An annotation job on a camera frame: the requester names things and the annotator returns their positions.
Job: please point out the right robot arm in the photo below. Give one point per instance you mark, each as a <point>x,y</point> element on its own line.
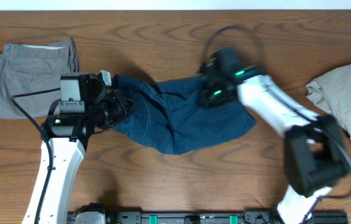
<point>314,155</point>

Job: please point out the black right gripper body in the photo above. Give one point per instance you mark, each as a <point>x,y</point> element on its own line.
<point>215,95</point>

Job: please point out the grey folded shorts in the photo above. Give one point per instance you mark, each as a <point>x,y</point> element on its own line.
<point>32,68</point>

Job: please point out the dark blue denim shorts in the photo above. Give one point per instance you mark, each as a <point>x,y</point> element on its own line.
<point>167,116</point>

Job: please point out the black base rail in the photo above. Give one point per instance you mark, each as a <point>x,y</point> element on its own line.
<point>96,213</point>

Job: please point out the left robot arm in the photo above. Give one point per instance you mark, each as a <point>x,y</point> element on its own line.
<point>88,105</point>

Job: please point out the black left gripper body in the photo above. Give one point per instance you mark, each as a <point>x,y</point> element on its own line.
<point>109,111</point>

